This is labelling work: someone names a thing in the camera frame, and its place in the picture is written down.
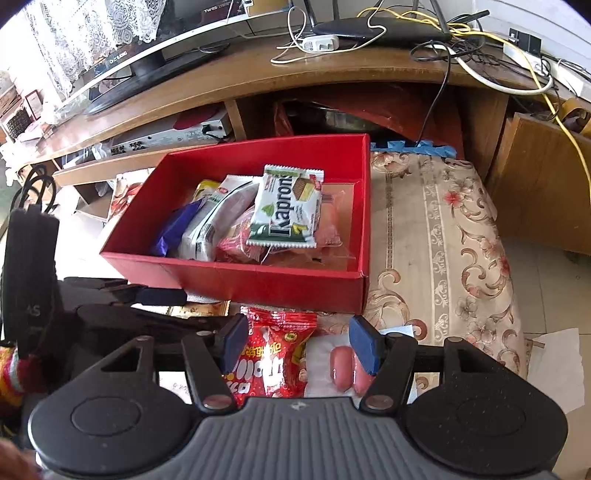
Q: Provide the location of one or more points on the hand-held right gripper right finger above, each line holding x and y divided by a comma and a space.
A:
367, 348

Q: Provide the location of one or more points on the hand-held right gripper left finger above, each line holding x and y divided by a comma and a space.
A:
233, 344

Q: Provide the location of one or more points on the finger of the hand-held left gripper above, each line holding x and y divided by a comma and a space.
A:
157, 295
138, 323

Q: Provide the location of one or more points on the red sausage packet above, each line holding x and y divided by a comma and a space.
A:
272, 341

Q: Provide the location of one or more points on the navy wafer biscuit packet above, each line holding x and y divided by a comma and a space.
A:
171, 233

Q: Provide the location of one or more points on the red cardboard box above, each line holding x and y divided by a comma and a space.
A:
277, 286

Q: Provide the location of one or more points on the silver snack packet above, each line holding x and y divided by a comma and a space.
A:
203, 235

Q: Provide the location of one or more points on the red bread packet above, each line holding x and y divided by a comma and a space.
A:
235, 244

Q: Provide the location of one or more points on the yellow snack pouch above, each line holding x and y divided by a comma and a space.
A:
207, 187

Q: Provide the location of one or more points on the green white wafer packet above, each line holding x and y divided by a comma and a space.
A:
281, 217

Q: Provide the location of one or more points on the silver audio device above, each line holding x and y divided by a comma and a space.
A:
184, 136

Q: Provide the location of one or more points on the white paper sheet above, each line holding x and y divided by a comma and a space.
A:
554, 369

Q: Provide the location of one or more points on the black television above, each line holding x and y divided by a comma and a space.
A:
138, 60

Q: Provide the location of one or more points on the wooden cabinet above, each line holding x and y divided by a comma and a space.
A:
540, 184

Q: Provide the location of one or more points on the wooden television stand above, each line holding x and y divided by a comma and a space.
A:
258, 74

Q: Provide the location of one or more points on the white lace cloth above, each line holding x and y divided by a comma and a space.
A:
92, 27

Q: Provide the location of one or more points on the white power adapter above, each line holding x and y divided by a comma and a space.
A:
318, 44

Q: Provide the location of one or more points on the black flat router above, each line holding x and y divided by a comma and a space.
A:
392, 32

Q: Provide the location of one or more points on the white power strip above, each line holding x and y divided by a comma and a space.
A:
521, 53

